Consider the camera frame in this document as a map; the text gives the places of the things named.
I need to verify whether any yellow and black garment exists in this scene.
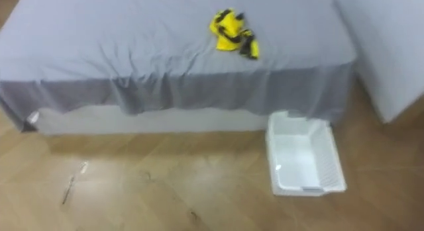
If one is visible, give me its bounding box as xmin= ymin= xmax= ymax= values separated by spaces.
xmin=209 ymin=7 xmax=260 ymax=61

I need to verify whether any white plastic basket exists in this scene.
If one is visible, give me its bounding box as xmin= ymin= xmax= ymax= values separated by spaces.
xmin=264 ymin=110 xmax=348 ymax=197

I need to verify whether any grey bed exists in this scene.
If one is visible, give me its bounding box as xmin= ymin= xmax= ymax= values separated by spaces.
xmin=0 ymin=0 xmax=424 ymax=136

